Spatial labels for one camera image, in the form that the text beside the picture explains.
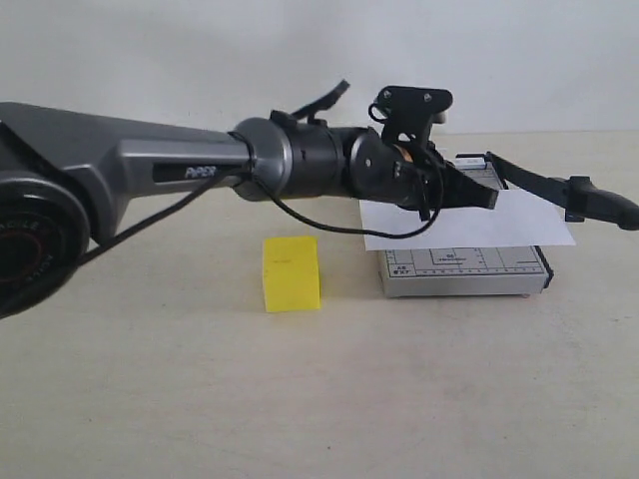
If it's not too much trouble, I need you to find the grey paper cutter base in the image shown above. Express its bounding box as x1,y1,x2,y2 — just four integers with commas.
369,154,553,297

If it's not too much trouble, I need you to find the black cutter blade arm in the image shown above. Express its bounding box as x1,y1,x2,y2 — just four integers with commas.
484,152,638,232

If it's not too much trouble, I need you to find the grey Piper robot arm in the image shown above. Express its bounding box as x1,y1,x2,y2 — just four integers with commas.
1,102,448,318

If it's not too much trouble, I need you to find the yellow cube block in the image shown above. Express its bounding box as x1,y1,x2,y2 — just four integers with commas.
262,236,321,313

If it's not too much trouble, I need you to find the white paper sheet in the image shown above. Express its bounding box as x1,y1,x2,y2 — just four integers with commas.
364,189,575,250

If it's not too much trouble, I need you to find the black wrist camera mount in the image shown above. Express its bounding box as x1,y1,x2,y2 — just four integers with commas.
368,85,453,148

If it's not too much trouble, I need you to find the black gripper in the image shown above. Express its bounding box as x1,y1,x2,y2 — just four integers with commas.
348,130,498,210

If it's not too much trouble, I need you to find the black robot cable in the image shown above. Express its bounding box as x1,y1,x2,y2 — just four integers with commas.
0,78,446,320

